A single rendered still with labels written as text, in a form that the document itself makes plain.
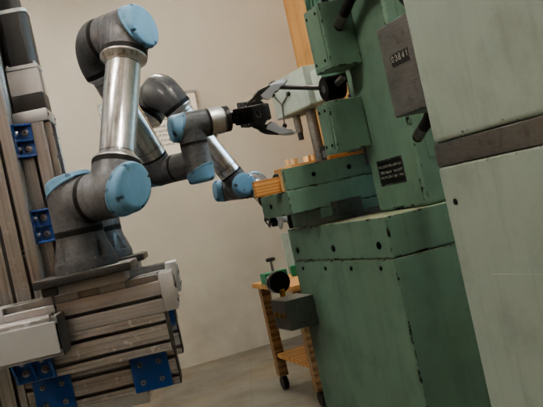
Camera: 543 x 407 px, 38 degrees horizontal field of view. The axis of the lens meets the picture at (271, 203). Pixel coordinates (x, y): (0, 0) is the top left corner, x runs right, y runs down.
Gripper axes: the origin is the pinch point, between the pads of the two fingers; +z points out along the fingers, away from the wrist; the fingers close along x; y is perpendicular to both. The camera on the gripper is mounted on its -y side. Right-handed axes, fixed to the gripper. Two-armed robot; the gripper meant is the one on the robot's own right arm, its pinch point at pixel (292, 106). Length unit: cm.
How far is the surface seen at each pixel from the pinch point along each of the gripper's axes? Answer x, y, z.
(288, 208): 23.5, -23.3, -15.7
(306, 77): -3, 194, 93
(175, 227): 76, 280, 26
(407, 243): 29, -63, -6
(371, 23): -17, -48, 2
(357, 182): 20.7, -24.7, 3.8
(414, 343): 49, -67, -10
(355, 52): -11.6, -40.8, 0.1
